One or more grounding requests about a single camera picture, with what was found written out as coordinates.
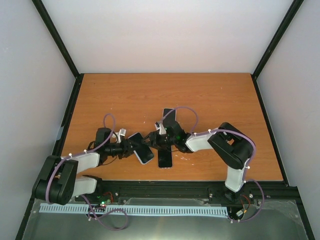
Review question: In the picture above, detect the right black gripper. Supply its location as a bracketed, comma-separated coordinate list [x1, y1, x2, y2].
[141, 131, 177, 151]

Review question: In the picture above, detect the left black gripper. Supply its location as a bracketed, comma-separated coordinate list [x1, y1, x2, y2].
[105, 137, 142, 159]

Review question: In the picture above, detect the purple phone case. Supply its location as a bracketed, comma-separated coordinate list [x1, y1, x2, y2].
[127, 132, 155, 165]

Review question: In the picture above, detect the black phone pink edge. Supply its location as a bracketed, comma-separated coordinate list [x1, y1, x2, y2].
[157, 149, 173, 169]

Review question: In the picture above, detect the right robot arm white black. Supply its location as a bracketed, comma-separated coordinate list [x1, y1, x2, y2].
[141, 120, 257, 202]

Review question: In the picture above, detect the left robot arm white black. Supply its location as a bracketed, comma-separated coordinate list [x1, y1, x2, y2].
[32, 127, 144, 205]

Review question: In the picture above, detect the green led controller board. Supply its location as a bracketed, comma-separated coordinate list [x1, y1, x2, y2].
[97, 191, 114, 207]

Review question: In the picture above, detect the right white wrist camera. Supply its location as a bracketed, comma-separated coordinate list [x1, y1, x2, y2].
[154, 121, 167, 135]

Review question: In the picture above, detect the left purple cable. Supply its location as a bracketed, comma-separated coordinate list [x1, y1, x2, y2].
[45, 113, 116, 205]

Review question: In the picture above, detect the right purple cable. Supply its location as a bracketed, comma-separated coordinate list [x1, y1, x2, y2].
[161, 106, 258, 183]

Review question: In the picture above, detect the light blue cable duct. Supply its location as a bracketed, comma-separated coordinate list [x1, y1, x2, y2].
[38, 203, 228, 218]

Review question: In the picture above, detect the purple floor cable loop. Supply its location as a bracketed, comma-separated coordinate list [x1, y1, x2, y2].
[81, 194, 129, 230]

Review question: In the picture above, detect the left black frame post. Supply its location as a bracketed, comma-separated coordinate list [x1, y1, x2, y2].
[31, 0, 85, 78]

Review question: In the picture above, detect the black frame post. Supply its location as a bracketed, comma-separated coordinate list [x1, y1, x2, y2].
[31, 0, 85, 78]
[251, 0, 306, 78]

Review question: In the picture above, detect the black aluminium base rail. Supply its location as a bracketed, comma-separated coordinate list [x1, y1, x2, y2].
[85, 180, 301, 206]

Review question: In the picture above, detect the right black frame post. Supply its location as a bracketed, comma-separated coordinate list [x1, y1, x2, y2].
[251, 0, 306, 78]

